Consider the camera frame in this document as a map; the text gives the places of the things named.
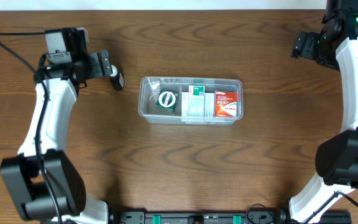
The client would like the clear plastic container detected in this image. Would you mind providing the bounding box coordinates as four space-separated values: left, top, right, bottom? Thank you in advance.
138 77 244 126

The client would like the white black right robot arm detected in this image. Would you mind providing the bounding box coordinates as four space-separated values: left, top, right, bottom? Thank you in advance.
276 0 358 223

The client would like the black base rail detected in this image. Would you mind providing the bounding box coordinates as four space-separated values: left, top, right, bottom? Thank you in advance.
107 208 352 224

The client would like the white green medicine box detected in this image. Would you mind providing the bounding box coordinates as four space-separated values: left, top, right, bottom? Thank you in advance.
188 85 205 117

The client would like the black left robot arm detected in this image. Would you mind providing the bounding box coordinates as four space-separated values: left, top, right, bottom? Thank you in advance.
0 50 120 223

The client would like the blue white medicine box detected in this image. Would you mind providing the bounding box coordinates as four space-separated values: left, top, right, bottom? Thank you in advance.
181 92 215 121

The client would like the orange red medicine box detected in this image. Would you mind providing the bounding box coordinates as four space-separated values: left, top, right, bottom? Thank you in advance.
214 91 238 118

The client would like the dark bottle white cap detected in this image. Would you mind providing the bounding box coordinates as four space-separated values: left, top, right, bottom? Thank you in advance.
109 65 124 91

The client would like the green Zam-Buk box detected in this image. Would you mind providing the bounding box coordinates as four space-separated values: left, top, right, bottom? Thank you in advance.
155 90 179 114

